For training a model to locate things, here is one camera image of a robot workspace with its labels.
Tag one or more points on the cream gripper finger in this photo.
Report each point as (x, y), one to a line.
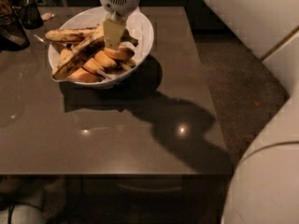
(114, 26)

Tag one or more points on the long spotted banana front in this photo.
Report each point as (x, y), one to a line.
(80, 54)

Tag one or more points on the long spotted banana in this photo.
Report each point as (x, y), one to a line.
(80, 54)
(69, 35)

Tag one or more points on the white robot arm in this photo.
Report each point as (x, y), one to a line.
(265, 186)

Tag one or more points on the white bowl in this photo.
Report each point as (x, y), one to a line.
(137, 36)

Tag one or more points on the small orange banana bunch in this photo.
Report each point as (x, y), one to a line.
(104, 63)

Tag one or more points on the long spotted banana back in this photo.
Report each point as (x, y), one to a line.
(69, 35)

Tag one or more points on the small wrapper on table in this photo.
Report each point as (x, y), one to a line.
(47, 16)

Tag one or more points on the black mesh cup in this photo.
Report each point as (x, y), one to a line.
(29, 15)

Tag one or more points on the dark appliance at left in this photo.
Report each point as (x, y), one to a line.
(12, 35)

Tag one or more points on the drawer handle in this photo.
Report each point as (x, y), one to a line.
(150, 189)

